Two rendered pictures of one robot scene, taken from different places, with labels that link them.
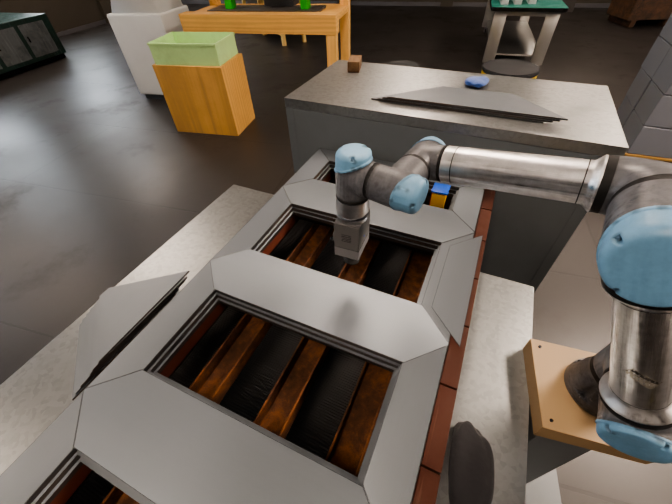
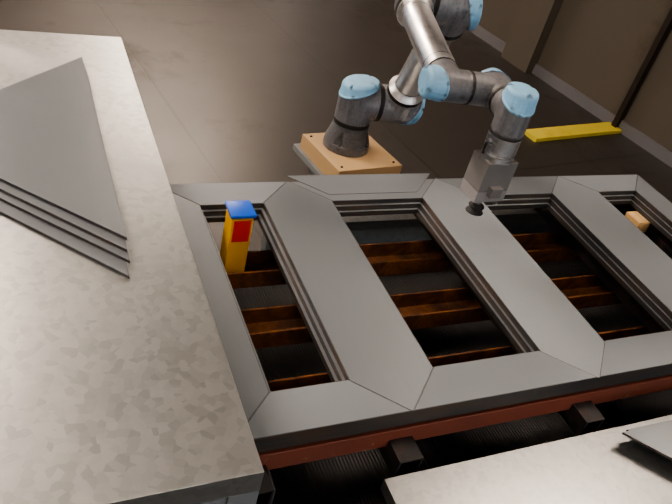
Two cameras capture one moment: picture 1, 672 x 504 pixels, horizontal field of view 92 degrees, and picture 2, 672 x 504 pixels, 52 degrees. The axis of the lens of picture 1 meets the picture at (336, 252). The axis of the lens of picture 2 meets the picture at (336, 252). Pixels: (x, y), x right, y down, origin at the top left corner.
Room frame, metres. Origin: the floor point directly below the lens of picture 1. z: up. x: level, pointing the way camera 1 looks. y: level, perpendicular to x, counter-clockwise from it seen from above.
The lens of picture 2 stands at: (1.95, 0.49, 1.78)
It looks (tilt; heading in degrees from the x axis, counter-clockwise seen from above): 36 degrees down; 213
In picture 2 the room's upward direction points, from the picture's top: 16 degrees clockwise
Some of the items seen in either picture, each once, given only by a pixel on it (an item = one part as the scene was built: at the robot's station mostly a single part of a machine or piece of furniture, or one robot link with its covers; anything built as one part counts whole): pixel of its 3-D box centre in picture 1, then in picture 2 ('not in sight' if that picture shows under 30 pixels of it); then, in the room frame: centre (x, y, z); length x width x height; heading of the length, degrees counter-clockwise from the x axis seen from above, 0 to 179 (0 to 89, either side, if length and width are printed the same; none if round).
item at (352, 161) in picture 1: (354, 174); (514, 110); (0.60, -0.05, 1.22); 0.09 x 0.08 x 0.11; 53
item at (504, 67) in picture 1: (497, 109); not in sight; (2.95, -1.52, 0.35); 0.45 x 0.45 x 0.71
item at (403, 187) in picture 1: (399, 185); (490, 90); (0.55, -0.13, 1.22); 0.11 x 0.11 x 0.08; 53
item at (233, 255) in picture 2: (435, 211); (234, 245); (1.01, -0.40, 0.78); 0.05 x 0.05 x 0.19; 64
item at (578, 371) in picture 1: (608, 381); (348, 132); (0.32, -0.65, 0.78); 0.15 x 0.15 x 0.10
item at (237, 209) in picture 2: (440, 190); (240, 211); (1.01, -0.40, 0.88); 0.06 x 0.06 x 0.02; 64
